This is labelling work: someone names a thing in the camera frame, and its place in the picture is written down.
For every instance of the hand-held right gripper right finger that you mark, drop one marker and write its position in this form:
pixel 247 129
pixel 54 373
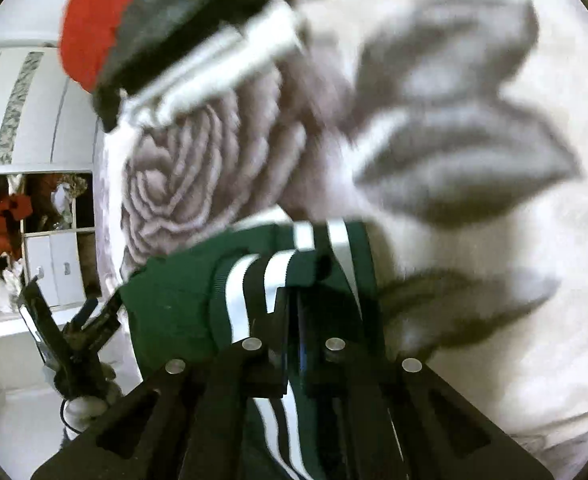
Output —
pixel 308 345

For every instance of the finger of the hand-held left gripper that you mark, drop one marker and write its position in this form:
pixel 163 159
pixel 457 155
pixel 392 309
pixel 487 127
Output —
pixel 41 320
pixel 98 320

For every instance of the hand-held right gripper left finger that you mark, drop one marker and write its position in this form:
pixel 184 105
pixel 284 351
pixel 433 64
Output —
pixel 280 340

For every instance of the green jacket with striped ribbing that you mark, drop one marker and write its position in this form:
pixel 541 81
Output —
pixel 173 305

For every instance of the cream floral blanket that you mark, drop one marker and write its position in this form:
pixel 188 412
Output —
pixel 474 270

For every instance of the white wardrobe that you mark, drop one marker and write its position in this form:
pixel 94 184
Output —
pixel 48 110

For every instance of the red folded garment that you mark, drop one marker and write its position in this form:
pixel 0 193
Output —
pixel 93 20

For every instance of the dark garment with white stripes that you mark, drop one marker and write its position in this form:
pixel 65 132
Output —
pixel 183 25

